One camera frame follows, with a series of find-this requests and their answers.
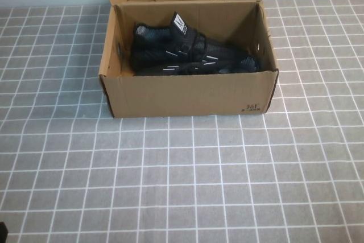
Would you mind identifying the brown cardboard shoe box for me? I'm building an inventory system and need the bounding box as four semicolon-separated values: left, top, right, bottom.
98;0;279;118

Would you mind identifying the black knit sneaker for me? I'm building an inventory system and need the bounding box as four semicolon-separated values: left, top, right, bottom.
131;11;251;69
133;55;259;76

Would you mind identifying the grey white-checked tablecloth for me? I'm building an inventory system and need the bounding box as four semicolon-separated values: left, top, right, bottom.
0;0;364;243

